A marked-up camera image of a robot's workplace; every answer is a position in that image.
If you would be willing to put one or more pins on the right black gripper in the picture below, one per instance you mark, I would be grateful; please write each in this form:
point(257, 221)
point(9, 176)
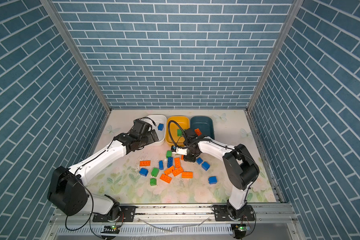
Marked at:
point(190, 158)

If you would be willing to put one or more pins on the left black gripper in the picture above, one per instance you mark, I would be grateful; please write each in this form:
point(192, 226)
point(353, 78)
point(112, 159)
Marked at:
point(151, 138)

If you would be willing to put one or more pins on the green lego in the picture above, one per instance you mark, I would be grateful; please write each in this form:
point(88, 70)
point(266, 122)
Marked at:
point(179, 133)
point(153, 182)
point(169, 154)
point(155, 172)

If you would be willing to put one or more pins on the small blue lego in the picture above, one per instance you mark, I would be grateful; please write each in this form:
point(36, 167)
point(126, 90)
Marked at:
point(160, 127)
point(199, 161)

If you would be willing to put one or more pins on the narrow blue lego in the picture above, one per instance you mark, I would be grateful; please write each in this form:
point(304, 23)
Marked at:
point(161, 165)

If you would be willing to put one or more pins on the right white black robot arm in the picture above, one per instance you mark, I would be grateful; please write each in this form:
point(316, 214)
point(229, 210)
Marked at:
point(241, 168)

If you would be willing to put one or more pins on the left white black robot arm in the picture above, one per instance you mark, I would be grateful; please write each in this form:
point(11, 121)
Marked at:
point(68, 191)

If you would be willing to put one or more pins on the yellow plastic container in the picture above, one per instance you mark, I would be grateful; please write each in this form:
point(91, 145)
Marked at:
point(184, 122)

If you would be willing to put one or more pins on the dark teal plastic container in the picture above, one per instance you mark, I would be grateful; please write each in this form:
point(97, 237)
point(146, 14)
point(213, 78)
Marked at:
point(204, 124)

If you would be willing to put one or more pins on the white plastic container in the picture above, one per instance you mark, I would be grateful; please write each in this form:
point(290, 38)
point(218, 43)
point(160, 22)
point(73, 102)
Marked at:
point(155, 120)

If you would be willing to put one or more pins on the green lego below top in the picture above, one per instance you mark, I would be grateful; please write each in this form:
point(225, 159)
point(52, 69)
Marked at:
point(169, 154)

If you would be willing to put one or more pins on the tall blue lego centre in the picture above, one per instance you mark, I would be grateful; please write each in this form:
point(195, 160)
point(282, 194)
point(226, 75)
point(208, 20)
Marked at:
point(170, 162)

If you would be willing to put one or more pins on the green lego left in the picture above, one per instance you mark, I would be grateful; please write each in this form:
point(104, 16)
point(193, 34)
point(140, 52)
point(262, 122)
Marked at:
point(155, 172)

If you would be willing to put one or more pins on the orange lego diagonal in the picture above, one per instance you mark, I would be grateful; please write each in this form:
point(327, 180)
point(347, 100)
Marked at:
point(169, 170)

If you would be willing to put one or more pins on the blue lego bottom right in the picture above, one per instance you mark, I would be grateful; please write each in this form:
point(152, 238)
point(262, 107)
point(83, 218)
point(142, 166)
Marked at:
point(212, 180)

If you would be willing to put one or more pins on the green lego bottom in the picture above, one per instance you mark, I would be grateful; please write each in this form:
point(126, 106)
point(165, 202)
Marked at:
point(153, 182)

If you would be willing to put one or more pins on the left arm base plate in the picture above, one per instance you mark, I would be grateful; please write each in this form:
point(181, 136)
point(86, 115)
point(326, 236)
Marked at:
point(119, 214)

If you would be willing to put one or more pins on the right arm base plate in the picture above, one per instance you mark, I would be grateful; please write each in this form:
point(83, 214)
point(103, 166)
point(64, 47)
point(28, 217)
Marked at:
point(224, 213)

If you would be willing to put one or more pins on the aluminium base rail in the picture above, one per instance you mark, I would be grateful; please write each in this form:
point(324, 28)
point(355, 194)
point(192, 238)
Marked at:
point(274, 221)

